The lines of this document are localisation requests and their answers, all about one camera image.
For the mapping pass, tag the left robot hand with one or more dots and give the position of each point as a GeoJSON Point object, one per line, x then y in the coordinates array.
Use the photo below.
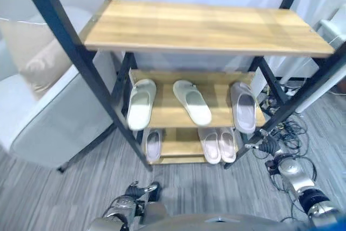
{"type": "Point", "coordinates": [136, 191]}

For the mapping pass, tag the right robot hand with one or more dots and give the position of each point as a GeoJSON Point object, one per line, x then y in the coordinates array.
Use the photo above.
{"type": "Point", "coordinates": [268, 144]}

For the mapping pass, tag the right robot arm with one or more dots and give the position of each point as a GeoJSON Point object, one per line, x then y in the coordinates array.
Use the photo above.
{"type": "Point", "coordinates": [297, 177]}

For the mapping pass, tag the robot leg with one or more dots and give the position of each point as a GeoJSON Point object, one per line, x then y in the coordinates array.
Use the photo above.
{"type": "Point", "coordinates": [156, 212]}

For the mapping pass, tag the pink slipper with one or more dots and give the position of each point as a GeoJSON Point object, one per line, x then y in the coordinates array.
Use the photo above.
{"type": "Point", "coordinates": [227, 144]}
{"type": "Point", "coordinates": [211, 147]}

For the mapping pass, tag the grey slipper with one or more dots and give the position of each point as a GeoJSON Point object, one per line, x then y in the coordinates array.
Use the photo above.
{"type": "Point", "coordinates": [154, 144]}
{"type": "Point", "coordinates": [244, 106]}

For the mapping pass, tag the white power strip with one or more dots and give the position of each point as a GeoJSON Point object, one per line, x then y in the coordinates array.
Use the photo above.
{"type": "Point", "coordinates": [289, 90]}

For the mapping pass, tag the small wooden shelf board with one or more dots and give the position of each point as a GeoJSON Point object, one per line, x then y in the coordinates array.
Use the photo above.
{"type": "Point", "coordinates": [178, 144]}

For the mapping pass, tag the white slipper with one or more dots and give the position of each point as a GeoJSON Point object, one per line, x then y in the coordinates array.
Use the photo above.
{"type": "Point", "coordinates": [140, 106]}
{"type": "Point", "coordinates": [193, 104]}

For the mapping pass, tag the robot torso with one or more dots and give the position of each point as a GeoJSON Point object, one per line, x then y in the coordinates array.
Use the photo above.
{"type": "Point", "coordinates": [229, 223]}

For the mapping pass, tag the medium wooden shelf board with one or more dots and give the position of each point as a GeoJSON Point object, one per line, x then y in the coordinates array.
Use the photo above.
{"type": "Point", "coordinates": [167, 106]}

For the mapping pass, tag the white sofa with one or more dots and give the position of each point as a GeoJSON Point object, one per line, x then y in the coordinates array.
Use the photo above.
{"type": "Point", "coordinates": [40, 122]}

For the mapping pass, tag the large wooden shelf board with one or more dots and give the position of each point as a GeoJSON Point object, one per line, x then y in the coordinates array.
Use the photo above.
{"type": "Point", "coordinates": [200, 28]}

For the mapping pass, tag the beige cushion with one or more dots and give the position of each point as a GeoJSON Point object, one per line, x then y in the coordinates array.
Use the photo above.
{"type": "Point", "coordinates": [35, 60]}

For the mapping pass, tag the black metal rack frame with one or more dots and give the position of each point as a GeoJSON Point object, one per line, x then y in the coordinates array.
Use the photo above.
{"type": "Point", "coordinates": [67, 39]}

